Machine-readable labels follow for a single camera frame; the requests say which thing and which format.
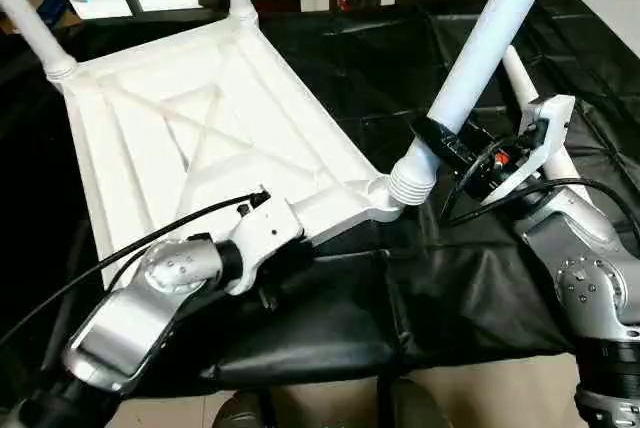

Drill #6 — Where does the blue printed package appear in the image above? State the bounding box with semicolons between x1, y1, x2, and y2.
34;0;84;29

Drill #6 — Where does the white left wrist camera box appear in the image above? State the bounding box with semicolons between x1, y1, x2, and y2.
224;191;306;295

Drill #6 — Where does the dark left robot foot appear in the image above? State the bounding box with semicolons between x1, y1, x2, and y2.
215;390;275;428

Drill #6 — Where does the white flat board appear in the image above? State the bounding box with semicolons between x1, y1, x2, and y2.
574;0;640;62

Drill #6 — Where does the black mat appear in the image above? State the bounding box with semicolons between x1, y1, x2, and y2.
0;0;640;399

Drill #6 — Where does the white plastic table top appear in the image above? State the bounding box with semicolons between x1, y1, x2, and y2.
62;10;406;294

